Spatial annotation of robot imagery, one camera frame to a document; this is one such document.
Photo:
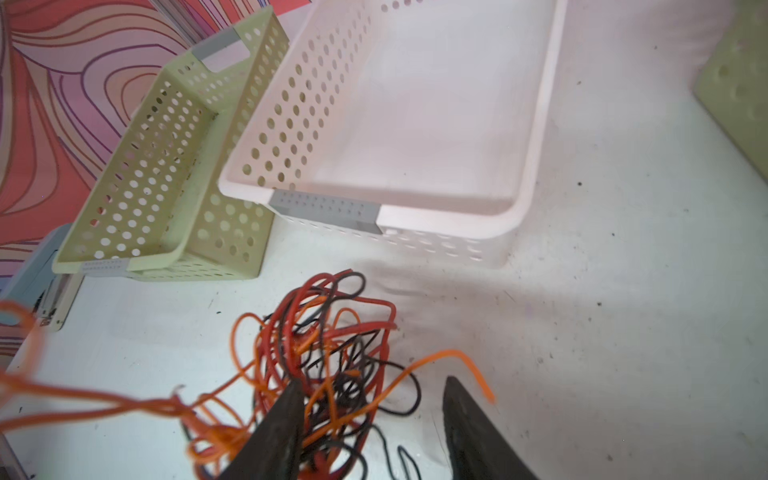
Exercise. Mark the white desk calculator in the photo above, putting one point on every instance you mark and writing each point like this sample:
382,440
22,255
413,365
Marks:
47,295

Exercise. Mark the small green perforated basket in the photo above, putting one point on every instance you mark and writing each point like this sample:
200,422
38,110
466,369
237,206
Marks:
156,213

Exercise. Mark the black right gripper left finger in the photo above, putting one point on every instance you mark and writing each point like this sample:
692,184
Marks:
273,450

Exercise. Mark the large green perforated basket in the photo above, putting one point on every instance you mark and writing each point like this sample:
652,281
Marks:
732,86

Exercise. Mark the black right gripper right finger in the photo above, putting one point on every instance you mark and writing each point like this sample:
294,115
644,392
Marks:
477,450

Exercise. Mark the white perforated basket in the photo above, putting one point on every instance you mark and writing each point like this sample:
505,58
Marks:
417,124

